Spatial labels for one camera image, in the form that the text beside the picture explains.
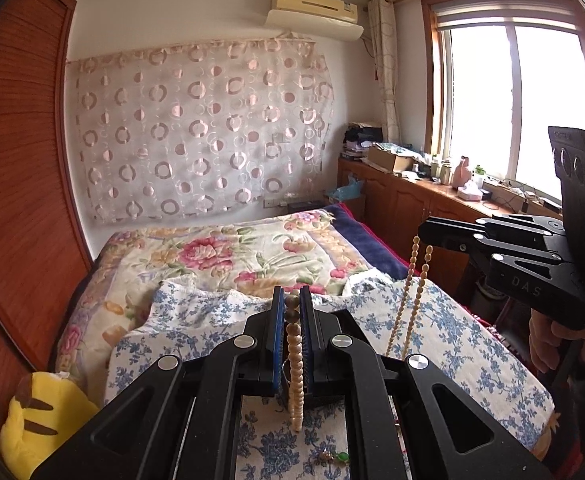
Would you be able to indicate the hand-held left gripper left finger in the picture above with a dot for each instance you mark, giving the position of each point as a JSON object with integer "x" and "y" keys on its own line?
{"x": 278, "y": 340}

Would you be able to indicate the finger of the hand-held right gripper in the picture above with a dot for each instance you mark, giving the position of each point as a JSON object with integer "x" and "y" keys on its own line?
{"x": 452, "y": 242}
{"x": 517, "y": 225}

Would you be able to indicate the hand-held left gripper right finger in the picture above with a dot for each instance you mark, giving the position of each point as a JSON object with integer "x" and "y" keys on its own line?
{"x": 308, "y": 340}

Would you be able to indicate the person's right hand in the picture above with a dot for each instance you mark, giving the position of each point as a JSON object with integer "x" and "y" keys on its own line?
{"x": 545, "y": 345}

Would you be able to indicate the tissue box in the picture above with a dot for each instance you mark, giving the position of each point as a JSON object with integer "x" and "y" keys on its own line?
{"x": 470, "y": 194}

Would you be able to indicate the wooden cabinet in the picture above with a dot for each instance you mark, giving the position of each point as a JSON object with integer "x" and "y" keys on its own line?
{"x": 407, "y": 205}

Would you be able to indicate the green capped bottle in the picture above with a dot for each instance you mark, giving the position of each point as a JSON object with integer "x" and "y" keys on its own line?
{"x": 478, "y": 177}

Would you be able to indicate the pink bottle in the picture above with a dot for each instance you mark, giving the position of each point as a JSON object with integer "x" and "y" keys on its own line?
{"x": 462, "y": 175}

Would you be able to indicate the white jar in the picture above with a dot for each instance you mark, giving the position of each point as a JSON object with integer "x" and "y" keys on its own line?
{"x": 445, "y": 172}

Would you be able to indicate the navy blue blanket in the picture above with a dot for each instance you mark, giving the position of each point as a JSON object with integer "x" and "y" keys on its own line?
{"x": 372, "y": 245}

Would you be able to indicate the cardboard box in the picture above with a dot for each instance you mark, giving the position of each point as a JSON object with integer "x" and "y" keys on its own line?
{"x": 387, "y": 160}

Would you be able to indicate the blue floral blanket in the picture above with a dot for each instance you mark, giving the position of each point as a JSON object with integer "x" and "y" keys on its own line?
{"x": 462, "y": 350}

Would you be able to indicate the pink floral quilt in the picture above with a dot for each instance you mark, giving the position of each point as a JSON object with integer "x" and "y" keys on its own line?
{"x": 212, "y": 250}

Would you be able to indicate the teal plastic bag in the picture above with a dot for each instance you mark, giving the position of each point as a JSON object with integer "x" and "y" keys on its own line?
{"x": 345, "y": 192}

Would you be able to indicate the green bead pendant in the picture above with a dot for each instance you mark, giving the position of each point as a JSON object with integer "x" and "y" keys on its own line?
{"x": 342, "y": 456}

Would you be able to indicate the wooden framed window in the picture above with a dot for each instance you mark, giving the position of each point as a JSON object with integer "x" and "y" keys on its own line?
{"x": 482, "y": 100}

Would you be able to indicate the pile of dark clothes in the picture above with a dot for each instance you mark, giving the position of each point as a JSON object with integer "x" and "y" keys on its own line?
{"x": 362, "y": 140}

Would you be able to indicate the beige window curtain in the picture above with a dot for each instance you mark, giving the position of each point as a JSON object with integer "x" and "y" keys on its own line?
{"x": 385, "y": 60}

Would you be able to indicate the yellow plush toy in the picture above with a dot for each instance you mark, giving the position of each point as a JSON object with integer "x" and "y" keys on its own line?
{"x": 67, "y": 400}

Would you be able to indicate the white air deflector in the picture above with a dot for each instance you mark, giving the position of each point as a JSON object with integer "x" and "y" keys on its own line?
{"x": 317, "y": 27}

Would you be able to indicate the wall socket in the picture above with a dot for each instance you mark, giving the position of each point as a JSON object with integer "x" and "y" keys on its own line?
{"x": 271, "y": 203}

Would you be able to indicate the circle patterned wall cloth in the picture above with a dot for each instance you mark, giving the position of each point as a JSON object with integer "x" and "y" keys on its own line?
{"x": 197, "y": 135}

